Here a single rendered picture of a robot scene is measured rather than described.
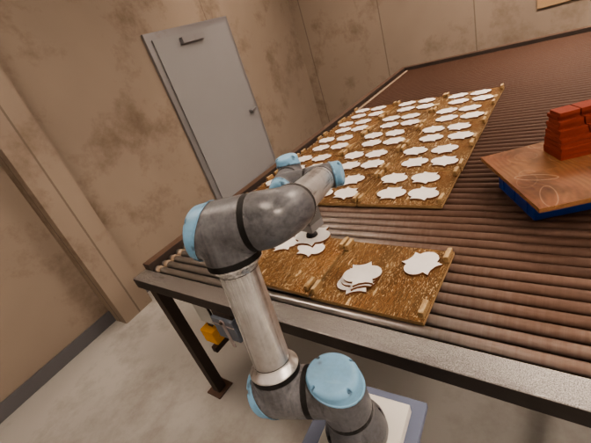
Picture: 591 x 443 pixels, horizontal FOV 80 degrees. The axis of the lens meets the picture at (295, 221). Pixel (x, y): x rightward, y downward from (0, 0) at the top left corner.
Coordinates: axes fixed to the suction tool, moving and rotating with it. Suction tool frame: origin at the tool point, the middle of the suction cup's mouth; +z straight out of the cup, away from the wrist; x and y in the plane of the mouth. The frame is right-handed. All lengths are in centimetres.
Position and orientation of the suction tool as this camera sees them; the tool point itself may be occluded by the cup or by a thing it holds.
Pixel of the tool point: (312, 237)
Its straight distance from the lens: 127.5
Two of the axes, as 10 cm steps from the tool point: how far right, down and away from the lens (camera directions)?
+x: -6.3, 5.3, -5.7
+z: 3.0, 8.4, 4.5
